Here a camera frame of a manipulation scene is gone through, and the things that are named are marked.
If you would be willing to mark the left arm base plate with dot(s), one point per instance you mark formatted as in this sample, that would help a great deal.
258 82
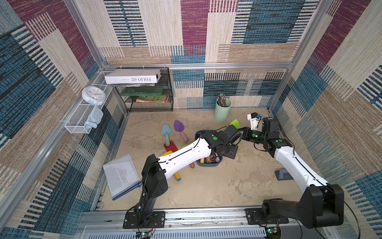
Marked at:
155 220

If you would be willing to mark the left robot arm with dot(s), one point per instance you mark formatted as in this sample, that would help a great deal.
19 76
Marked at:
157 170

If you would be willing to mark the red shovel wooden handle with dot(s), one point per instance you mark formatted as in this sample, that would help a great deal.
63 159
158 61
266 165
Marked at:
172 147

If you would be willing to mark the colored pencils bundle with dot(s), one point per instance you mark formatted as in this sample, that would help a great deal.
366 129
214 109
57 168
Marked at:
221 99

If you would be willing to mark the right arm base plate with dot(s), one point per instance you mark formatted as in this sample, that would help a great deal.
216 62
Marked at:
255 216

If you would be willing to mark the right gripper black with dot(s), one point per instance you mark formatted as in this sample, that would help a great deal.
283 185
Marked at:
246 134

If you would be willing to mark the green trowel yellow handle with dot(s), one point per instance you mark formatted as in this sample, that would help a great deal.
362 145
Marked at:
235 123

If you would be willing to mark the yellow shovel blue tip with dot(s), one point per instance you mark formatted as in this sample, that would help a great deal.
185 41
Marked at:
176 175

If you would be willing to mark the white folio box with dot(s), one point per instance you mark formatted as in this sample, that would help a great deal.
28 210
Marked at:
133 76

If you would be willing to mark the green book on shelf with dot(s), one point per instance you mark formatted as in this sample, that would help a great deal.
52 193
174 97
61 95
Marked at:
142 91

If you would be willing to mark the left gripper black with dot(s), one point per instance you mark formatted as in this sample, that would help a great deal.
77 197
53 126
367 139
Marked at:
233 153

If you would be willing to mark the light blue cloth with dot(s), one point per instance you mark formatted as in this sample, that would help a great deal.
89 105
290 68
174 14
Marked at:
94 118

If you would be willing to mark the mint green pencil cup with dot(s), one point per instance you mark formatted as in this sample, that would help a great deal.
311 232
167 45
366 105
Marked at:
221 113

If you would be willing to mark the colourful book on shelf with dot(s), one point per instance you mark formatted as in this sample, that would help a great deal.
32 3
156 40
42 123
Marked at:
152 99

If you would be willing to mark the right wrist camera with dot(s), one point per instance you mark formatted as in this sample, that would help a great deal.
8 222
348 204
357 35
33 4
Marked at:
254 119

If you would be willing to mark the white wire basket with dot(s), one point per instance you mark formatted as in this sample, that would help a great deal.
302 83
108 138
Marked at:
76 121

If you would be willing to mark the green trowel wooden handle left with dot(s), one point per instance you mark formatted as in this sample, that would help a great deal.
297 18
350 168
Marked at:
192 165

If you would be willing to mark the light blue trowel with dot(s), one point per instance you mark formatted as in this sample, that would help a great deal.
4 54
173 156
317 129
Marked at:
166 131

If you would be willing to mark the white round clock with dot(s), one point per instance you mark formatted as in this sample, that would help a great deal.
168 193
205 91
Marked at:
93 95

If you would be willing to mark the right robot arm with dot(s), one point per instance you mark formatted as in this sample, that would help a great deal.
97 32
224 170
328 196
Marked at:
321 204

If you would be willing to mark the open white book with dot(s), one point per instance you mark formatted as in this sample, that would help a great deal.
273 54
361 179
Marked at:
121 176

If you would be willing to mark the black wire shelf rack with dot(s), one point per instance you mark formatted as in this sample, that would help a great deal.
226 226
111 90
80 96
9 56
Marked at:
165 82

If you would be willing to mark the dark smartphone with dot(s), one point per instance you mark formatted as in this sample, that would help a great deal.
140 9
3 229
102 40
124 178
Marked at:
282 175

